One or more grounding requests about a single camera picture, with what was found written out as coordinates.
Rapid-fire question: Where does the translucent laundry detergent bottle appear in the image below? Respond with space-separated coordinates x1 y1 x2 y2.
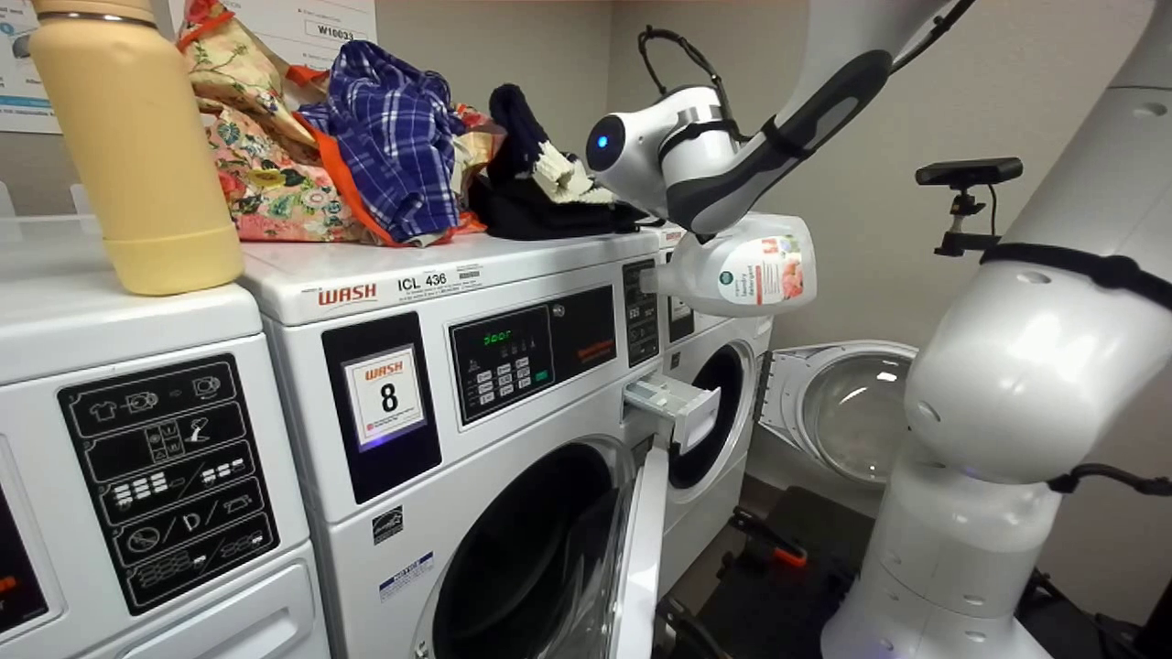
663 214 822 324

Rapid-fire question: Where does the white soap dispenser drawer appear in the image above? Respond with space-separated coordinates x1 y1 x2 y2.
621 374 724 463

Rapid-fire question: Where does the white washing machine small display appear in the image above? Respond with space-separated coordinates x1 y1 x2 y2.
619 224 780 602

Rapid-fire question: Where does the white washing machine number eight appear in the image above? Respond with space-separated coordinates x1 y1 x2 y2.
238 232 674 659

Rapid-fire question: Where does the black cloth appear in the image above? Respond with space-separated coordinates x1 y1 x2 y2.
467 81 642 243

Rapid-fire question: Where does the cream cloth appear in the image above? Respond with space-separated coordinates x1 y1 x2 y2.
524 138 614 210

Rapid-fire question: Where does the open glass washer door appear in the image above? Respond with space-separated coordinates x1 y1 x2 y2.
535 430 674 659

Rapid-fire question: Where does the open round washer door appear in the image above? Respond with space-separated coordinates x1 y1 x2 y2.
756 339 923 492

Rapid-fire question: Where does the blue plaid cloth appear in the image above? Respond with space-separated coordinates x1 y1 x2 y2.
298 37 471 248

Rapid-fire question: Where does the black floor platform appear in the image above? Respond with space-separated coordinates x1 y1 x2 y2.
657 472 884 659

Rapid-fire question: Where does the floral patterned bag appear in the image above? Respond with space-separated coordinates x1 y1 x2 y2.
176 0 507 248

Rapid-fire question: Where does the white washer with icon panel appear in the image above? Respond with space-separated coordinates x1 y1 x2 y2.
0 179 333 659

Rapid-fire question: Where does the yellow detergent bottle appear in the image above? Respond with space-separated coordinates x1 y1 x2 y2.
29 0 250 302

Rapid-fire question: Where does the black clamp with orange handle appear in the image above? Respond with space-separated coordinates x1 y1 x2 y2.
729 511 818 575

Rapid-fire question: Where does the white wall paper sign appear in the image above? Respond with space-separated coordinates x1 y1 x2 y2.
229 0 380 68

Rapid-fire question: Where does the black camera on stand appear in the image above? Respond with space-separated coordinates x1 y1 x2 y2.
911 154 1027 264

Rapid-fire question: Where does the wall poster with blue print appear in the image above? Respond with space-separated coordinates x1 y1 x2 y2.
0 0 65 136

